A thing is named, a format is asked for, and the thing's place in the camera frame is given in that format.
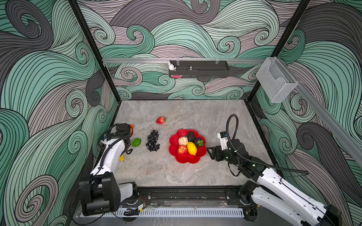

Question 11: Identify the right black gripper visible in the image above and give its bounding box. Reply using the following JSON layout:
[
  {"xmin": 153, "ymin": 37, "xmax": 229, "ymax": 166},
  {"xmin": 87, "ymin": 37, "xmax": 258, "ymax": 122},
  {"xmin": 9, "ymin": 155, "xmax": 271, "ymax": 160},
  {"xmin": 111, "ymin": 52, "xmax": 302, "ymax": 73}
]
[{"xmin": 206, "ymin": 144, "xmax": 240, "ymax": 167}]

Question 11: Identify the yellow lemon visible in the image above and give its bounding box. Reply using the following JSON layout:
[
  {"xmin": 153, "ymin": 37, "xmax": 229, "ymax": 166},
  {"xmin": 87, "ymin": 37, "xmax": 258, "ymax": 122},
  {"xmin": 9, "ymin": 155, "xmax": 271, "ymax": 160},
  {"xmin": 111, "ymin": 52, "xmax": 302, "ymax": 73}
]
[{"xmin": 187, "ymin": 142, "xmax": 198, "ymax": 156}]

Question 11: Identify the dark avocado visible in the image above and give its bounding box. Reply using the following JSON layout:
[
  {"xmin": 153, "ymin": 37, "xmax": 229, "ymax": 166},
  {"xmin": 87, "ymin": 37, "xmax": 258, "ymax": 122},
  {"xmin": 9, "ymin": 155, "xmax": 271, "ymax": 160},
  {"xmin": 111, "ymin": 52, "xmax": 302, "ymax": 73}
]
[{"xmin": 187, "ymin": 131, "xmax": 195, "ymax": 142}]

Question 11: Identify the black grape bunch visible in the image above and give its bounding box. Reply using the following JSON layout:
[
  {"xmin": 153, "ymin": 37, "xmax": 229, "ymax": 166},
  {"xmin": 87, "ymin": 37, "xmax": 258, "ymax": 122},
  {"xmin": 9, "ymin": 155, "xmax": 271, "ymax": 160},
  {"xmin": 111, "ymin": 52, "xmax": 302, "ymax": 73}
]
[{"xmin": 146, "ymin": 130, "xmax": 160, "ymax": 152}]

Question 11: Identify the red flower-shaped fruit bowl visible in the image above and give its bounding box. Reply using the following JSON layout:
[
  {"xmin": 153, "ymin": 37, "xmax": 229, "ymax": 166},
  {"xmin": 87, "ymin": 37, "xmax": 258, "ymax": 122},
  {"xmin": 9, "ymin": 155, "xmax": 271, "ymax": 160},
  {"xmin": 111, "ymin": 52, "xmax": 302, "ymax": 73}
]
[{"xmin": 169, "ymin": 129, "xmax": 206, "ymax": 164}]

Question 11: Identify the red apple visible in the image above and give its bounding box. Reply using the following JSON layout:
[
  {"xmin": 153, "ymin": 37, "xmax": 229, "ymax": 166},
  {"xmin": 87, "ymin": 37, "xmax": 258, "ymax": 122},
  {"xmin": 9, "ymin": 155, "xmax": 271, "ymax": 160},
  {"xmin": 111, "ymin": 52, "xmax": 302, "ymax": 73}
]
[{"xmin": 178, "ymin": 145, "xmax": 188, "ymax": 155}]

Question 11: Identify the pale cream pear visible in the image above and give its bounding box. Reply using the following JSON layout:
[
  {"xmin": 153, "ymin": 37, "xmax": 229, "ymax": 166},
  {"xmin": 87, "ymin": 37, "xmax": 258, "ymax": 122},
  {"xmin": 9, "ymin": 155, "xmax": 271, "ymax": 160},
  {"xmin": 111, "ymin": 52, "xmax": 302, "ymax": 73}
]
[{"xmin": 178, "ymin": 136, "xmax": 189, "ymax": 146}]

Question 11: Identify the dark mangosteen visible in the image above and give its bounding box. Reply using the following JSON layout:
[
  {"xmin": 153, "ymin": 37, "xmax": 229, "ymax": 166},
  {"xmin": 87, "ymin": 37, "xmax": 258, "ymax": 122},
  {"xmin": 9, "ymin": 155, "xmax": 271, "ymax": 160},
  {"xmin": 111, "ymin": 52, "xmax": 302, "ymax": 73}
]
[{"xmin": 193, "ymin": 137, "xmax": 204, "ymax": 147}]

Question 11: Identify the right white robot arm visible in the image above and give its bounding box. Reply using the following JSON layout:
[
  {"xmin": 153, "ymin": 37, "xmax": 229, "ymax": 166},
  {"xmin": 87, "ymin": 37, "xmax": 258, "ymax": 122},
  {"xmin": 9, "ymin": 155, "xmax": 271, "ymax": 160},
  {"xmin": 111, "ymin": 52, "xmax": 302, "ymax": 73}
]
[{"xmin": 206, "ymin": 137, "xmax": 342, "ymax": 226}]

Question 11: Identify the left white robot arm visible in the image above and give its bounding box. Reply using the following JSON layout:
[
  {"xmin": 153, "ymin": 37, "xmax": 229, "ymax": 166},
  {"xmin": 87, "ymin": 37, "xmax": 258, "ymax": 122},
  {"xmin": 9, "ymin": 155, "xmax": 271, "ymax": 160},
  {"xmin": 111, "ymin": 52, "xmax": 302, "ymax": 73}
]
[{"xmin": 78, "ymin": 123, "xmax": 138, "ymax": 216}]

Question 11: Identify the green lime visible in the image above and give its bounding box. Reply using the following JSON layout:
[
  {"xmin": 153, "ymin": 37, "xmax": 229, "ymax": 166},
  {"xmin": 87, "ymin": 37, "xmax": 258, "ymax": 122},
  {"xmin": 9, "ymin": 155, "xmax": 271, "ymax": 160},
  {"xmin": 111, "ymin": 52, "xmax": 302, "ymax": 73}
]
[{"xmin": 132, "ymin": 138, "xmax": 142, "ymax": 147}]

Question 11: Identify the red strawberry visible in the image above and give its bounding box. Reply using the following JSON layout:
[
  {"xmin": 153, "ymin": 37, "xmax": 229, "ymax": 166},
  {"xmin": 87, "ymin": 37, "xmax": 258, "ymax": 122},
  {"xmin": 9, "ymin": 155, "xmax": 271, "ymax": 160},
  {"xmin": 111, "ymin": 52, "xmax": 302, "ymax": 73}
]
[{"xmin": 156, "ymin": 116, "xmax": 166, "ymax": 124}]

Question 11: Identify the small white rabbit figurine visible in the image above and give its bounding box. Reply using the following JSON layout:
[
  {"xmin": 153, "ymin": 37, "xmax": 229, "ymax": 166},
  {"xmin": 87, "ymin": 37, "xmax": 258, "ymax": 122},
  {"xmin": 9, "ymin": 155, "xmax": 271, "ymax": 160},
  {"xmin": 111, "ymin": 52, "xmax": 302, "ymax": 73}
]
[{"xmin": 167, "ymin": 61, "xmax": 176, "ymax": 71}]

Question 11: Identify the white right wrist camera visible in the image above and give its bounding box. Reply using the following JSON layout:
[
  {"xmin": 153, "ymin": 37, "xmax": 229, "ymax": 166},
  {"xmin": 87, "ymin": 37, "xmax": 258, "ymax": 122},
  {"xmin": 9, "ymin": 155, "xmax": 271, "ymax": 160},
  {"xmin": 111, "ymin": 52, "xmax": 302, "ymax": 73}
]
[{"xmin": 217, "ymin": 131, "xmax": 228, "ymax": 151}]

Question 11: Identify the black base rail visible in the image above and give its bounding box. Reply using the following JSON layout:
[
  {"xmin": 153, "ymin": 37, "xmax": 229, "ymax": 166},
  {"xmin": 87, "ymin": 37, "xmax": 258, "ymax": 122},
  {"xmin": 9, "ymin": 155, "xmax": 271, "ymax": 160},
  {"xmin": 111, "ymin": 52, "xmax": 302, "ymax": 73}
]
[{"xmin": 121, "ymin": 186, "xmax": 248, "ymax": 207}]

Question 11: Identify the white slotted cable duct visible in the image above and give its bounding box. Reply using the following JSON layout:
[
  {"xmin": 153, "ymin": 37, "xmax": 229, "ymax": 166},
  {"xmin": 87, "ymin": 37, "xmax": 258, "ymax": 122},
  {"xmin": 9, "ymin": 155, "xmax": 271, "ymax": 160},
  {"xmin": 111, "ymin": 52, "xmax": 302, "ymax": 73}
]
[{"xmin": 80, "ymin": 207, "xmax": 245, "ymax": 218}]

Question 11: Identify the black wall shelf tray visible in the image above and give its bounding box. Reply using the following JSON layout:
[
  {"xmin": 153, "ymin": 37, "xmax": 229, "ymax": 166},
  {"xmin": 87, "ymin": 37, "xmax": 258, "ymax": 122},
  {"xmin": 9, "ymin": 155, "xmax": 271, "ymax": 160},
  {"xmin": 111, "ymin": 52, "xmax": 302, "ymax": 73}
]
[{"xmin": 169, "ymin": 61, "xmax": 230, "ymax": 79}]

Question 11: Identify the clear plastic wall holder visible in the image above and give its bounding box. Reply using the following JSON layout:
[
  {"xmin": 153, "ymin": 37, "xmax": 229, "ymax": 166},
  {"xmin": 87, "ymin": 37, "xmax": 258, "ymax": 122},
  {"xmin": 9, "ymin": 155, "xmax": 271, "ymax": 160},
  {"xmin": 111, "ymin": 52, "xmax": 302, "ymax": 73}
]
[{"xmin": 256, "ymin": 57, "xmax": 298, "ymax": 103}]

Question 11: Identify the aluminium wall rail back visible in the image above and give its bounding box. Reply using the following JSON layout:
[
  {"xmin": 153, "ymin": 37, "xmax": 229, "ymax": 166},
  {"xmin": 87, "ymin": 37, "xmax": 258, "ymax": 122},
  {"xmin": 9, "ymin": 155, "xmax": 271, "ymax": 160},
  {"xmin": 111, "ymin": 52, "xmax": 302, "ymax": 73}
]
[{"xmin": 102, "ymin": 57, "xmax": 265, "ymax": 65}]

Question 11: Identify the aluminium wall rail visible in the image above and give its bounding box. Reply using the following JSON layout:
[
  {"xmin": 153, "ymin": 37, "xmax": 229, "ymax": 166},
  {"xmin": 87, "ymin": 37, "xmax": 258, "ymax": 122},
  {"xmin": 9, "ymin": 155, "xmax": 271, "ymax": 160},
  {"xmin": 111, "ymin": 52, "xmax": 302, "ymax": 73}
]
[
  {"xmin": 280, "ymin": 60, "xmax": 362, "ymax": 165},
  {"xmin": 102, "ymin": 57, "xmax": 265, "ymax": 65}
]

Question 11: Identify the aluminium wall rail right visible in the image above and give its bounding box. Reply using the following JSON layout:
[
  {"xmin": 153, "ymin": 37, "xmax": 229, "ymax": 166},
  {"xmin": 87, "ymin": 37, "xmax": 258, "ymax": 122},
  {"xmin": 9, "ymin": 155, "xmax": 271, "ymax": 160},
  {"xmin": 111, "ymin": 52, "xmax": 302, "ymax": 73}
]
[{"xmin": 280, "ymin": 60, "xmax": 362, "ymax": 165}]

